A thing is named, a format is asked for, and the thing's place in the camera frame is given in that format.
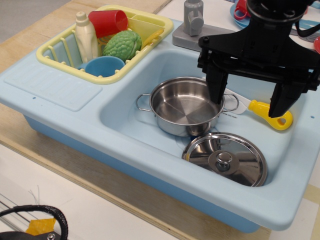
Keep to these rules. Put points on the blue plastic cup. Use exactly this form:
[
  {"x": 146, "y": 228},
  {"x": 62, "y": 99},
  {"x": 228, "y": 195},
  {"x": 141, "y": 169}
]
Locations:
[{"x": 104, "y": 66}]

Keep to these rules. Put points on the yellow dish drainer basket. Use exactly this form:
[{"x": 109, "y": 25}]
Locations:
[{"x": 62, "y": 53}]

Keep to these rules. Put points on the red plastic cup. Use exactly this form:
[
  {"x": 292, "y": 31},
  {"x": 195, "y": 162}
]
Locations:
[{"x": 108, "y": 22}]

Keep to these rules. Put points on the red mug on plates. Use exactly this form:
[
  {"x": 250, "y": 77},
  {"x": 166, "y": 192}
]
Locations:
[{"x": 240, "y": 11}]

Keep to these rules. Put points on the red plate edge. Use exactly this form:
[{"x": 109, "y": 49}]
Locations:
[{"x": 316, "y": 44}]

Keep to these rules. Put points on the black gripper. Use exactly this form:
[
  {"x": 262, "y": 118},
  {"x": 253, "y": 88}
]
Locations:
[{"x": 263, "y": 52}]

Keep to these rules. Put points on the stainless steel lid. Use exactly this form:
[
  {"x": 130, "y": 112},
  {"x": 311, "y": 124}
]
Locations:
[{"x": 230, "y": 156}]

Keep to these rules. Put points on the cream plastic bottle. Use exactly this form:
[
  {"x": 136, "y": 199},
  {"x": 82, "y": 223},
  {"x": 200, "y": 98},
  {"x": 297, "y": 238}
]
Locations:
[{"x": 86, "y": 38}]

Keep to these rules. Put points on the grey toy faucet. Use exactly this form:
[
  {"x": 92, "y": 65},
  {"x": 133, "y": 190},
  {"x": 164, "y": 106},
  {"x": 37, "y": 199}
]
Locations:
[{"x": 187, "y": 35}]

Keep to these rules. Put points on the grey toy spatula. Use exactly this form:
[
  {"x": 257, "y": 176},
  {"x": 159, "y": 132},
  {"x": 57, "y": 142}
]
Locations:
[{"x": 310, "y": 38}]

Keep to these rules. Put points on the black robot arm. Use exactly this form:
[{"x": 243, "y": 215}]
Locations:
[{"x": 274, "y": 12}]

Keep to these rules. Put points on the stainless steel pot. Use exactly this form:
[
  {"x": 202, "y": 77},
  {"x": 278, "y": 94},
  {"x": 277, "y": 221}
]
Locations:
[{"x": 182, "y": 106}]

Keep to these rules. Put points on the light blue toy sink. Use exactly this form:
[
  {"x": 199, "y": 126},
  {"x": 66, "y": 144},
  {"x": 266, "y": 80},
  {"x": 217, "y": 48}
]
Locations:
[{"x": 102, "y": 121}]

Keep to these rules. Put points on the yellow plastic utensil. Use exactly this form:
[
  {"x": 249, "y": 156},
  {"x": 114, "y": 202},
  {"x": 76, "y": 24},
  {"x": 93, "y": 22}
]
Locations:
[{"x": 150, "y": 38}]

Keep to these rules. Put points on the yellow handled toy knife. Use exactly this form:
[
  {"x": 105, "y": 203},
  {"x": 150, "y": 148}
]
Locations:
[{"x": 260, "y": 108}]

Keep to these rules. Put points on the green toy cabbage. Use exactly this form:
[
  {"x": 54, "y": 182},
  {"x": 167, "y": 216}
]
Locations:
[{"x": 123, "y": 45}]

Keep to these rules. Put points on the yellow tape piece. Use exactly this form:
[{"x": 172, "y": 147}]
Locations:
[{"x": 41, "y": 226}]

